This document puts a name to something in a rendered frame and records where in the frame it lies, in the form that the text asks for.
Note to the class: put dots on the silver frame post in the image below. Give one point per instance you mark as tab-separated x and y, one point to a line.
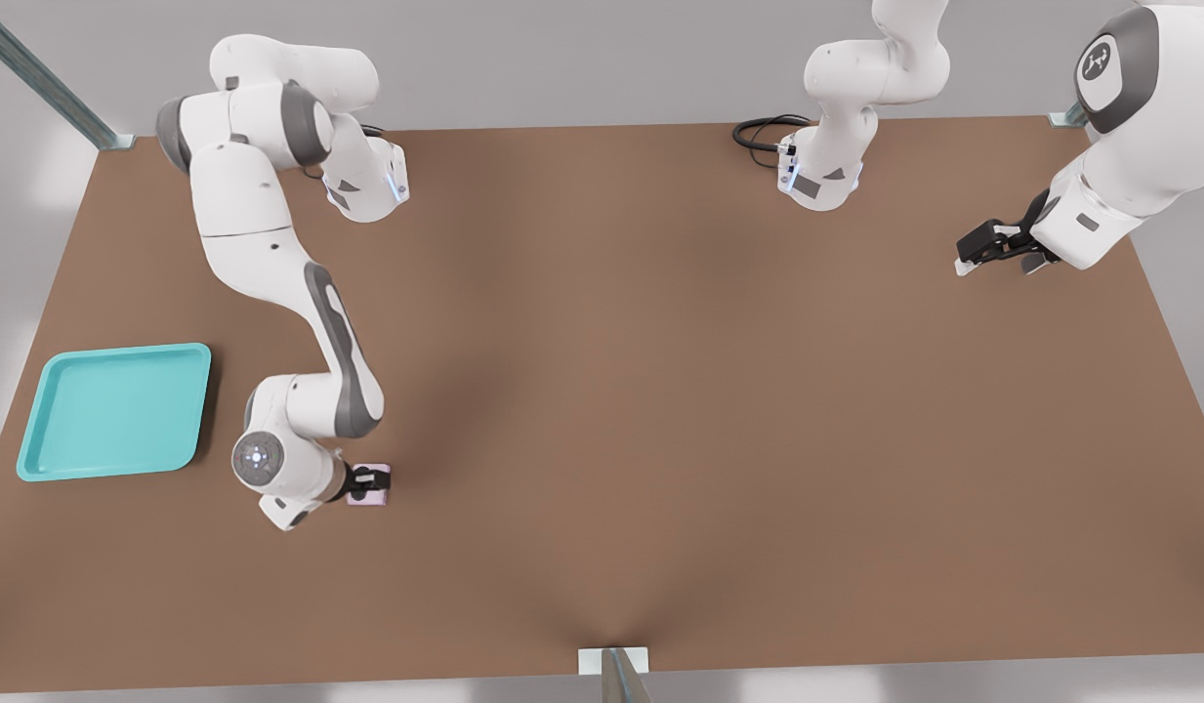
616	674
1070	116
35	70

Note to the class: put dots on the pale blue-green tray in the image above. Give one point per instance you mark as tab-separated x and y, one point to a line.
113	410

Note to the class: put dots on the pale lilac phone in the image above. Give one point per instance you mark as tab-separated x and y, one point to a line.
373	501

